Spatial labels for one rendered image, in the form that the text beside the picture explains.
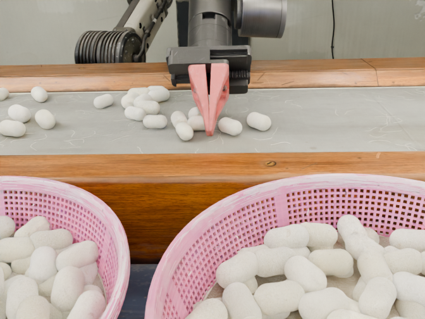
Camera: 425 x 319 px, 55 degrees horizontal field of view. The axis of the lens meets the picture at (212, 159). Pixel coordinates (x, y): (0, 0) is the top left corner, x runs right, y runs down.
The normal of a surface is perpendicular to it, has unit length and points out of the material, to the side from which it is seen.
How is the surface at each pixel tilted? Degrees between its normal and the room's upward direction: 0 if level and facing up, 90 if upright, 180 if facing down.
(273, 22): 103
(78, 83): 45
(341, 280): 0
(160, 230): 90
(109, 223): 75
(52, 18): 90
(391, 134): 0
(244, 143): 0
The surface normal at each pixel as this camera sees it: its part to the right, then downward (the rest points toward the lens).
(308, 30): -0.13, 0.42
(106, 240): -0.82, -0.05
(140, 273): -0.03, -0.90
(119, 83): -0.04, -0.33
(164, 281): 0.95, -0.20
